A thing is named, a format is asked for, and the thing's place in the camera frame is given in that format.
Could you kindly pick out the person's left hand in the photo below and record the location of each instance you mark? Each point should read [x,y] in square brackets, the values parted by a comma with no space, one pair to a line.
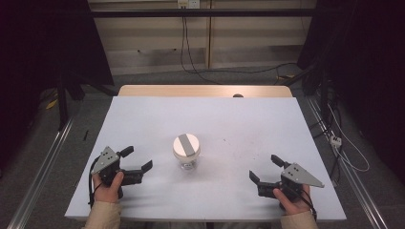
[107,191]

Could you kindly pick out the white power strip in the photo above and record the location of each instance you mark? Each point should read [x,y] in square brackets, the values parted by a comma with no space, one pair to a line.
[335,141]

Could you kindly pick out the black horizontal bar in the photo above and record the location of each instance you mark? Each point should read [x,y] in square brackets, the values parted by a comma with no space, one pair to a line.
[203,12]

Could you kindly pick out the black metal stand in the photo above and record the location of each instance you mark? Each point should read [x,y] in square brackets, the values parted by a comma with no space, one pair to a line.
[63,101]

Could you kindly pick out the white table board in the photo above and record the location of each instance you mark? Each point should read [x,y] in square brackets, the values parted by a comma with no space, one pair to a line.
[223,127]

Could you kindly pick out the small black floor object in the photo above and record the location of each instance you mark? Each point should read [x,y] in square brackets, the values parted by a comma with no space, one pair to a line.
[85,135]

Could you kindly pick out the wooden wall post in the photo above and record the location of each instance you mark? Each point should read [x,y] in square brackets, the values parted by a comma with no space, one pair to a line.
[208,38]

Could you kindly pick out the person's right hand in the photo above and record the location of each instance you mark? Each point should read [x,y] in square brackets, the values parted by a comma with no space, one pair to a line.
[291,205]

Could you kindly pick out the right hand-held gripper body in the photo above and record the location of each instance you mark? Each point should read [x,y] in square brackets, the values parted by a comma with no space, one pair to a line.
[294,178]

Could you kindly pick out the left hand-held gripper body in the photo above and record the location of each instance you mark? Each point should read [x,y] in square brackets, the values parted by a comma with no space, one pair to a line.
[106,160]

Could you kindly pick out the white wall socket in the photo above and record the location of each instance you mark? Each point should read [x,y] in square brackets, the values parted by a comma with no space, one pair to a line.
[188,3]

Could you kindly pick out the metal floor rail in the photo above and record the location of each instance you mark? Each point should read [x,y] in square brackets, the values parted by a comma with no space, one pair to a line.
[41,173]
[353,181]

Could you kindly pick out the wooden table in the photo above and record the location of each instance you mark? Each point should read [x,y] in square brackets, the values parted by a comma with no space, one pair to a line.
[191,90]

